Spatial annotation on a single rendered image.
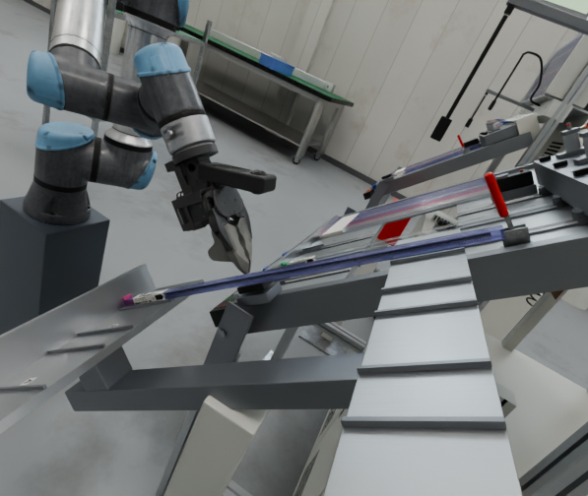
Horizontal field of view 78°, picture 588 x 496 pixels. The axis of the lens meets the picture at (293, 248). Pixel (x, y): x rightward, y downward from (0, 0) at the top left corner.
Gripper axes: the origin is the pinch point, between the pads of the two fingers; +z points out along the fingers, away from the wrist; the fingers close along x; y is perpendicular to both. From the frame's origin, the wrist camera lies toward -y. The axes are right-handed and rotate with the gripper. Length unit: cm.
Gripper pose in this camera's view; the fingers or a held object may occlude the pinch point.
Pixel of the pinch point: (248, 265)
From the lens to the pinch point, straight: 60.3
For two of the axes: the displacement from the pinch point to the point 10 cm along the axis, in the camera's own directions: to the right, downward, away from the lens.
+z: 3.2, 9.3, 1.7
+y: -8.7, 2.2, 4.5
